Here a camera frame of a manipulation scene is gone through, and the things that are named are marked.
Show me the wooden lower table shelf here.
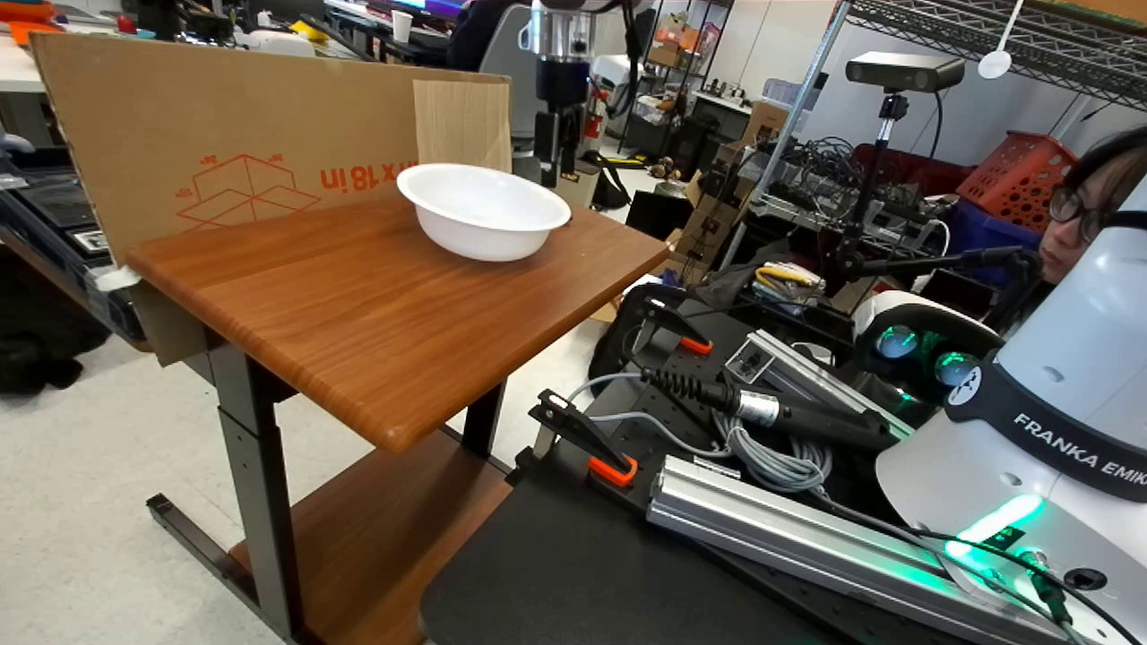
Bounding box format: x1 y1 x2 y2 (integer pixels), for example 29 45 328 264
226 425 517 645

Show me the white device with teal lights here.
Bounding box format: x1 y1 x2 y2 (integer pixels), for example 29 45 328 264
854 287 1005 424

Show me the brown cardboard box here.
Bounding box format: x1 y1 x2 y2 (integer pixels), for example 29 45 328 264
670 189 747 287

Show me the person with glasses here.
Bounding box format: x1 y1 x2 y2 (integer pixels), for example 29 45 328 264
1035 121 1147 287

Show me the grey metal table leg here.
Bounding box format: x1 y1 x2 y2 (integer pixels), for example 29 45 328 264
143 339 317 645

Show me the yellow black tool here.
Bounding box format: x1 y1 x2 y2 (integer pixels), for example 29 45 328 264
753 259 833 297

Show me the large brown cardboard sheet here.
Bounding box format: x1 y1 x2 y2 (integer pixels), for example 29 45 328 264
29 33 517 361

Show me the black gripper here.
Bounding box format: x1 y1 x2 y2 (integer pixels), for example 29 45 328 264
531 58 594 186

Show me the silver aluminium extrusion rail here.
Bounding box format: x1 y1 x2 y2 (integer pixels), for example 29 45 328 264
643 451 1079 645

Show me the grey coiled cable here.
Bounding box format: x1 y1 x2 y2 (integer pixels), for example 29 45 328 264
560 370 848 494

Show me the grey rectangular metal box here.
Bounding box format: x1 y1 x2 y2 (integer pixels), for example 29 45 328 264
721 327 916 441

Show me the red plastic crate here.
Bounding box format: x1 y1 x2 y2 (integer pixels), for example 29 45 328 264
955 127 1077 228

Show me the black plug with cable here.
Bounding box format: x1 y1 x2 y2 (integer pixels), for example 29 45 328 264
643 361 899 456

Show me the orange black bar clamp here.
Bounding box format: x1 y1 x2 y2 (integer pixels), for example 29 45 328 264
526 388 646 494
628 297 721 365

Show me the black camera on stand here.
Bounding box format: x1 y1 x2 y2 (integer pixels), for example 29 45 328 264
842 49 968 228

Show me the dark grey mounting plate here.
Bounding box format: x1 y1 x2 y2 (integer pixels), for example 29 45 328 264
418 444 962 645

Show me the white bowl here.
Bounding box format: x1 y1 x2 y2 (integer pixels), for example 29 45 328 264
395 160 573 264

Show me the metal wire shelf rack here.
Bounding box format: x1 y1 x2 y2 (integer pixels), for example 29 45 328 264
750 0 1147 207

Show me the white round lamp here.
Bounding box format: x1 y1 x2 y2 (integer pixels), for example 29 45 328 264
974 0 1032 82

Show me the blue plastic bin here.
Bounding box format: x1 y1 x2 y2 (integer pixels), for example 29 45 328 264
947 195 1046 259

